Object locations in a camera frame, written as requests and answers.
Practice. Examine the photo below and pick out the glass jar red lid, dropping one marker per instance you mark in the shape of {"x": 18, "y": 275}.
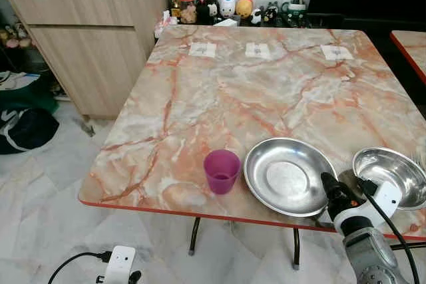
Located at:
{"x": 187, "y": 6}

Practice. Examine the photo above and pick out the large steel plate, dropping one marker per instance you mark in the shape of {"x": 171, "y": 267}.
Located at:
{"x": 286, "y": 177}

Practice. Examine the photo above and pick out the light wooden cabinet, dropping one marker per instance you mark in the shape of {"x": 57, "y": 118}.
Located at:
{"x": 86, "y": 44}

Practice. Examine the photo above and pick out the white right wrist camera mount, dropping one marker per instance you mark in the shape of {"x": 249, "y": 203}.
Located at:
{"x": 379, "y": 204}

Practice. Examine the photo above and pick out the green mug with remote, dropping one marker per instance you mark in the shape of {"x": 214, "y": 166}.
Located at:
{"x": 295, "y": 10}

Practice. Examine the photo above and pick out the steel fork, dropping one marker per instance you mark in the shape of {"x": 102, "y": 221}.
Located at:
{"x": 421, "y": 159}

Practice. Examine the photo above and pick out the white round figurine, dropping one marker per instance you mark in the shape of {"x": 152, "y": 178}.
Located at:
{"x": 227, "y": 6}

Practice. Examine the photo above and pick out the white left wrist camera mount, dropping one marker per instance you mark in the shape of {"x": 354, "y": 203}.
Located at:
{"x": 120, "y": 263}

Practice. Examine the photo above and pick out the purple plastic cup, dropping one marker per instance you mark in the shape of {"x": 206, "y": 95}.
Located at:
{"x": 221, "y": 172}

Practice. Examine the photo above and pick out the steel bowl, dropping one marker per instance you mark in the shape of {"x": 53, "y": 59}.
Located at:
{"x": 393, "y": 174}

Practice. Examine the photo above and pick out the white tissue box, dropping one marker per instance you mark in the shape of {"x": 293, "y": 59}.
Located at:
{"x": 226, "y": 22}

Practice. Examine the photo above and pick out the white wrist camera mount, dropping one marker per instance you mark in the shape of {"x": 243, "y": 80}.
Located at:
{"x": 379, "y": 204}
{"x": 120, "y": 263}

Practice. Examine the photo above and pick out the marble pattern table red edge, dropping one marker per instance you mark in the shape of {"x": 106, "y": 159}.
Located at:
{"x": 266, "y": 98}

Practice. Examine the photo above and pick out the black panda figurine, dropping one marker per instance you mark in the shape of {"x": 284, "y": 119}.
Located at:
{"x": 211, "y": 8}

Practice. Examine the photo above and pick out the yellow round figurine red hat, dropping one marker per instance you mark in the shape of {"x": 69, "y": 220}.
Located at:
{"x": 244, "y": 6}

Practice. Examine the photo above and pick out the green bag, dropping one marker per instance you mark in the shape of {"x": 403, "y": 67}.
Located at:
{"x": 26, "y": 94}

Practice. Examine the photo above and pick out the black white cow figurine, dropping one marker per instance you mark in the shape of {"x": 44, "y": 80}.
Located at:
{"x": 256, "y": 15}

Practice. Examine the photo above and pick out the black bag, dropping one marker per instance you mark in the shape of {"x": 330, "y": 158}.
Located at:
{"x": 26, "y": 131}

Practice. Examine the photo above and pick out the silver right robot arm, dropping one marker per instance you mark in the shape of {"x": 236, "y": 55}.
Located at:
{"x": 369, "y": 257}

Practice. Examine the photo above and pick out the white paper label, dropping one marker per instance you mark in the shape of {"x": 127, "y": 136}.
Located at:
{"x": 257, "y": 50}
{"x": 202, "y": 49}
{"x": 337, "y": 52}

